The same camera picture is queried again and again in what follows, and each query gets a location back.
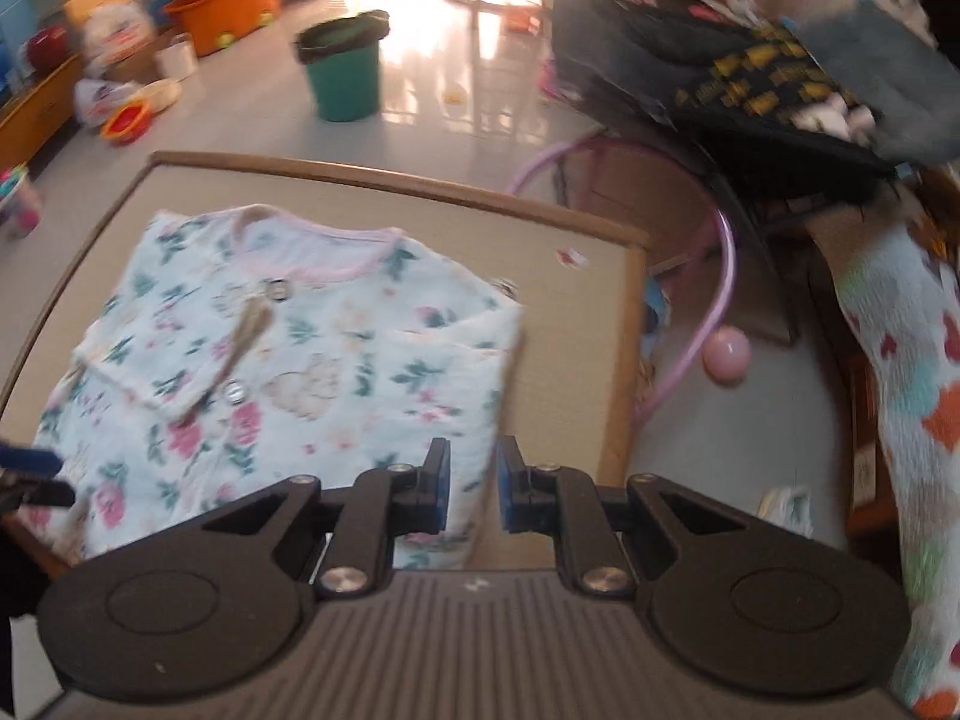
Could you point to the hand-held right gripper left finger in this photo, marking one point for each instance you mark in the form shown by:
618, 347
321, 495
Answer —
442, 487

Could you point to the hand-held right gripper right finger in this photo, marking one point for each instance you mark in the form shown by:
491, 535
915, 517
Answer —
508, 491

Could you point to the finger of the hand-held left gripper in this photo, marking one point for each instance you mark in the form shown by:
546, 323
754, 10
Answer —
37, 495
26, 459

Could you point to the white floral baby garment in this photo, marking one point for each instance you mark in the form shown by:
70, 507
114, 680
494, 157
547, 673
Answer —
300, 360

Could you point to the low wooden table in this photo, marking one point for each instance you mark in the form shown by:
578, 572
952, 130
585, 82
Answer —
570, 360

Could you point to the blue patterned toy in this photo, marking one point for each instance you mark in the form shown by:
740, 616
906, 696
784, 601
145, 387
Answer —
654, 315

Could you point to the pink ball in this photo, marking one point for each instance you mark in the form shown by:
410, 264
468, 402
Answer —
726, 356

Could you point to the small white cloth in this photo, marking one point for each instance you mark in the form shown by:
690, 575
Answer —
787, 508

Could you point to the white printed plastic bag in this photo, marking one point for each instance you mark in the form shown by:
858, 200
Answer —
101, 101
116, 34

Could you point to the cream plastic bowl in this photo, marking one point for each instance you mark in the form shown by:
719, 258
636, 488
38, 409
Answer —
161, 95

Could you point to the red round toy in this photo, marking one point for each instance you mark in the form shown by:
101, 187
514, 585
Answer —
45, 45

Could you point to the green trash bin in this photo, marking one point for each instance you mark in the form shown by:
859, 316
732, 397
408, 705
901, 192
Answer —
345, 82

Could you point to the white plastic bucket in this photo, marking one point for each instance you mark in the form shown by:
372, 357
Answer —
176, 61

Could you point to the dark grey baby bouncer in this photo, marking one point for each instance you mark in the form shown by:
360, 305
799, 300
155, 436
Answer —
615, 67

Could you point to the orange toy bucket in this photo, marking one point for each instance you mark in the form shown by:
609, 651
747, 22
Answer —
525, 17

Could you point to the black gold-print cushion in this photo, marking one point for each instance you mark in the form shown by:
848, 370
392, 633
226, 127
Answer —
750, 82

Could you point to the orange plastic tub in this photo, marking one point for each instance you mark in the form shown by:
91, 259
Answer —
225, 13

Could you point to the white bunny plush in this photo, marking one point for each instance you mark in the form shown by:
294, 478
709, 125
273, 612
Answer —
832, 118

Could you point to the grey quilted seat pad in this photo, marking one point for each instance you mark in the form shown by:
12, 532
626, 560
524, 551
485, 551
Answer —
900, 67

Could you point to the pink metal chair frame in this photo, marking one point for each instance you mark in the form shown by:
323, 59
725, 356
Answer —
729, 262

